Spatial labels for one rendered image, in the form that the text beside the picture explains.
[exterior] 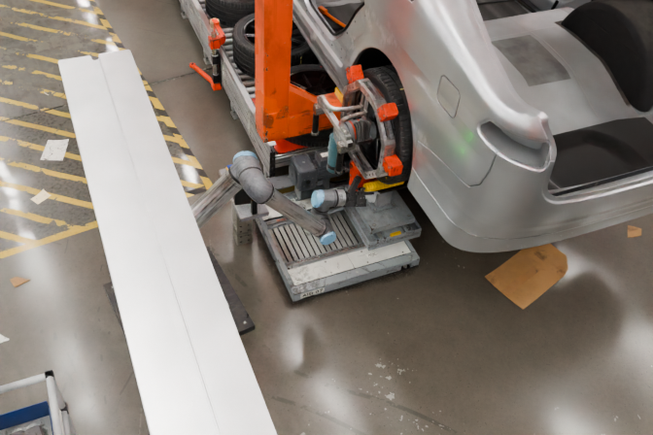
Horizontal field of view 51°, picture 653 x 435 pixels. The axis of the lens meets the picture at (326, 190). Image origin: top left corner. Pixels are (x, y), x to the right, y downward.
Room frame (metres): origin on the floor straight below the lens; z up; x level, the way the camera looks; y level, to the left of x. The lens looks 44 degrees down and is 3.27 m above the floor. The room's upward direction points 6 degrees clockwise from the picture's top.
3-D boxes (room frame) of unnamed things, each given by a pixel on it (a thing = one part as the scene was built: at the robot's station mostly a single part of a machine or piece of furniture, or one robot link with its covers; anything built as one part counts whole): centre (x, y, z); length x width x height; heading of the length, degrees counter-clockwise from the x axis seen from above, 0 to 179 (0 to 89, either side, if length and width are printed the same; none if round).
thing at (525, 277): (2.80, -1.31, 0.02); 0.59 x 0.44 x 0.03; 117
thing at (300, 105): (3.45, 0.07, 0.69); 0.52 x 0.17 x 0.35; 117
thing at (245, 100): (4.44, 0.91, 0.28); 2.47 x 0.09 x 0.22; 27
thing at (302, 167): (3.25, 0.04, 0.26); 0.42 x 0.18 x 0.35; 117
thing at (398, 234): (3.09, -0.34, 0.13); 0.50 x 0.36 x 0.10; 27
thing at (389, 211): (3.09, -0.34, 0.32); 0.40 x 0.30 x 0.28; 27
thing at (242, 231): (2.87, 0.50, 0.21); 0.10 x 0.10 x 0.42; 27
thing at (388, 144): (3.01, -0.19, 0.85); 0.54 x 0.07 x 0.54; 27
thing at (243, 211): (2.84, 0.48, 0.44); 0.43 x 0.17 x 0.03; 27
